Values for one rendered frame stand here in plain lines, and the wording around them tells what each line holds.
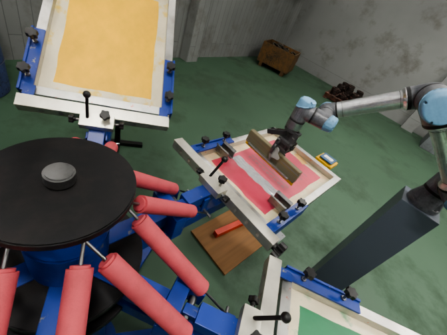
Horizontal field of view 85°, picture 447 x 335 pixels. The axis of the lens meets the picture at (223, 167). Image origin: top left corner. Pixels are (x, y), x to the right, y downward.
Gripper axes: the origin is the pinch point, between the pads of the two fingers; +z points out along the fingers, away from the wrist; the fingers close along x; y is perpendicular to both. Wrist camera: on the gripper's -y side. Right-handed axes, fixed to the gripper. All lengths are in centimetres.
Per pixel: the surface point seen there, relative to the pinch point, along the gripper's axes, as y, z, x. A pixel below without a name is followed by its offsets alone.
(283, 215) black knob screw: 27.9, 3.0, -24.1
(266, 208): 18.1, 13.5, -16.9
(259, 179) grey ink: 2.4, 12.7, -5.3
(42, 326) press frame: 16, 7, -107
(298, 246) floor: 37, 109, 81
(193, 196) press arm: 1, 5, -52
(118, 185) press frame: 7, -23, -86
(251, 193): 7.2, 13.5, -16.9
